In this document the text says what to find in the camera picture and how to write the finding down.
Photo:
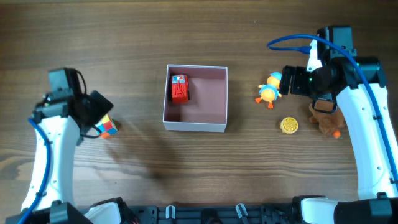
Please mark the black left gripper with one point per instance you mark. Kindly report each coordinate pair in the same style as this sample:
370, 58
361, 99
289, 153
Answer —
101, 106

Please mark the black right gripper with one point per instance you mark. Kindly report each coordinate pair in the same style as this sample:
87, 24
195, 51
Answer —
296, 80

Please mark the yellow toy duck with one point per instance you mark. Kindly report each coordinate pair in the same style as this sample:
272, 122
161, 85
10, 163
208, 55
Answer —
270, 91

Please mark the colourful puzzle cube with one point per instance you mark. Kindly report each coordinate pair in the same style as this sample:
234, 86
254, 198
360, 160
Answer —
106, 127

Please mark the red toy fire truck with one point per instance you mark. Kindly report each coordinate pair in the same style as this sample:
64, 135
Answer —
180, 88

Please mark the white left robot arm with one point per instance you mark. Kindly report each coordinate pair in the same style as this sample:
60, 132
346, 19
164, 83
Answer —
61, 122

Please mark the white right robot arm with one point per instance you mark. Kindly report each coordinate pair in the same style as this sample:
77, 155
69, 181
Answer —
356, 86

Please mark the yellow round toy disc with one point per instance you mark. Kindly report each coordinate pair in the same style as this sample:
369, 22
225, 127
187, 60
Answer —
289, 125

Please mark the brown plush toy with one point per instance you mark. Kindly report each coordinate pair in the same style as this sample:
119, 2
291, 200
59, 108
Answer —
329, 124

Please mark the white cardboard box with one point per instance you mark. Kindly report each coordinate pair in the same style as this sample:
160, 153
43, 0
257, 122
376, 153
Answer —
207, 107

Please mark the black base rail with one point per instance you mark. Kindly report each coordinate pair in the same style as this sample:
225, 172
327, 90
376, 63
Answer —
241, 213

